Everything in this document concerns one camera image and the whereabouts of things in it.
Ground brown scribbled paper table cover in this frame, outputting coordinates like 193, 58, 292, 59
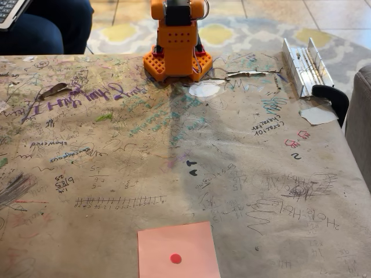
0, 52, 371, 278

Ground pink sticky note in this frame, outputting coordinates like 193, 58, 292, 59
137, 221, 222, 278

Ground grey yellow patterned rug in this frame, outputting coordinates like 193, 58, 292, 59
85, 16, 371, 96

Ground aluminium channel profile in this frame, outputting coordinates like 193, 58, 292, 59
282, 37, 335, 98

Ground grey fabric sofa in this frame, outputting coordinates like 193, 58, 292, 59
344, 64, 371, 192

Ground person's legs in blue jeans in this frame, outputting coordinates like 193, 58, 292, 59
0, 0, 95, 56

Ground silver laptop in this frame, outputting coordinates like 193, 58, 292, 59
0, 0, 33, 31

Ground base servo cable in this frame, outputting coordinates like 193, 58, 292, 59
192, 0, 210, 75

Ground black curved clamp handle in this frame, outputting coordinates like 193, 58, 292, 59
311, 84, 350, 129

